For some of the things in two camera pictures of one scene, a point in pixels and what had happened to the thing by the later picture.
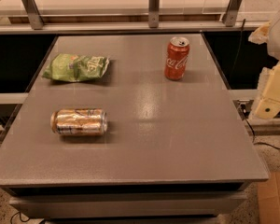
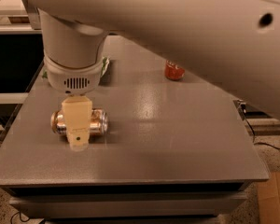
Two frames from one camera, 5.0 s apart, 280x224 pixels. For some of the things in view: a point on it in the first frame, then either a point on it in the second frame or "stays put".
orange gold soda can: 79,121 stays put
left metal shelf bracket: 34,12 stays put
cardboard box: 273,199 stays put
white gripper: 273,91 → 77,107
